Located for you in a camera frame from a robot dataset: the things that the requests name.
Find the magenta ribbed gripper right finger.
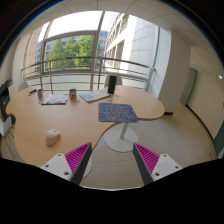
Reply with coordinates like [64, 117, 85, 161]
[132, 142, 184, 186]

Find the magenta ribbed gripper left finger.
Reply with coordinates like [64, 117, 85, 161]
[40, 142, 93, 186]

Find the blue patterned mouse pad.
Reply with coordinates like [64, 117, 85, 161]
[98, 103, 138, 123]

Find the red white cup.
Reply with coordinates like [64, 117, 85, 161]
[69, 88, 77, 100]

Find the blue open magazine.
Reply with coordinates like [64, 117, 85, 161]
[80, 90, 110, 102]

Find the grey mug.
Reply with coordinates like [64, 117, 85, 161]
[37, 89, 43, 100]

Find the black rectangular speaker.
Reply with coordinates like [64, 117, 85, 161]
[108, 76, 117, 94]

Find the metal window railing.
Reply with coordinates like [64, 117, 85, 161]
[21, 56, 155, 93]

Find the green door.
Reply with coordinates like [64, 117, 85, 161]
[180, 68, 197, 106]

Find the white round table pedestal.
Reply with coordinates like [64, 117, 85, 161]
[104, 123, 138, 153]

